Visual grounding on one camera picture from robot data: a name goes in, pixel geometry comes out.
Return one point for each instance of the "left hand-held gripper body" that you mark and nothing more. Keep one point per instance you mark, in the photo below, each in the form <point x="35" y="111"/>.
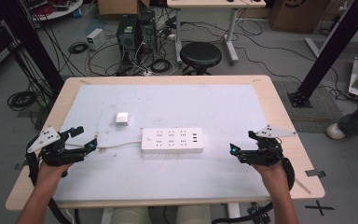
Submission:
<point x="54" y="154"/>

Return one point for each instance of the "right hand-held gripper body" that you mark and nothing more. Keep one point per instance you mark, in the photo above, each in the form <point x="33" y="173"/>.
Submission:
<point x="264" y="155"/>

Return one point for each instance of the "person's left hand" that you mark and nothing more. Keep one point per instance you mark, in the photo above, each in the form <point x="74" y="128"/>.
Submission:
<point x="49" y="175"/>

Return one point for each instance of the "person's right hand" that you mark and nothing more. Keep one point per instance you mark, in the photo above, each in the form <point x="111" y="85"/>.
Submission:
<point x="275" y="177"/>

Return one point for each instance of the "light wooden table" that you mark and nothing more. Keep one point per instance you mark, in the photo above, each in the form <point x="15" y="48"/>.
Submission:
<point x="276" y="102"/>

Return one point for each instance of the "white charger plug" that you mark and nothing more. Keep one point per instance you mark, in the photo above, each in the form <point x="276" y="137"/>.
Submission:
<point x="121" y="118"/>

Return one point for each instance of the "white power strip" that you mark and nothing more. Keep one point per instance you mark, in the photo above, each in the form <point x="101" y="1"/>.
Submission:
<point x="171" y="140"/>

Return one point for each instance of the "grey floor mat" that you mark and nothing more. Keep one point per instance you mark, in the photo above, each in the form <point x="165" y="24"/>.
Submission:
<point x="318" y="109"/>

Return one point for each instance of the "white table mat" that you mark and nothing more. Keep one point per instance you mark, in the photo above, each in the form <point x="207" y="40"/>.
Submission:
<point x="174" y="105"/>

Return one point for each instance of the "white power supply box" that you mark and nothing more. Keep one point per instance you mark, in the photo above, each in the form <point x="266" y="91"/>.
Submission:
<point x="95" y="38"/>

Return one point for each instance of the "black round stool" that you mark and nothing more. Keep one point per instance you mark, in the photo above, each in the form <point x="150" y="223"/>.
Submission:
<point x="200" y="54"/>

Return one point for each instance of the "black computer tower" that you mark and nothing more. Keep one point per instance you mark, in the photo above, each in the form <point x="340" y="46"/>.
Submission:
<point x="127" y="37"/>
<point x="148" y="31"/>

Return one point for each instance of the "round white table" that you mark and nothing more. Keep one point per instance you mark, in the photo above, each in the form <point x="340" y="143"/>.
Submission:
<point x="56" y="7"/>

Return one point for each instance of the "large cardboard box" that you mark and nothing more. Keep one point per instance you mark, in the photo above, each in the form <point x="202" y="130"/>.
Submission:
<point x="298" y="15"/>

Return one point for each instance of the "white-legged wooden desk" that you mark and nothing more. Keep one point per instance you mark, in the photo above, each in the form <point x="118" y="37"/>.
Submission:
<point x="214" y="3"/>

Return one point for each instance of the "black metal frame post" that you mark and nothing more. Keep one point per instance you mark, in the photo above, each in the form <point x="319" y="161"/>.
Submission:
<point x="31" y="43"/>
<point x="332" y="46"/>

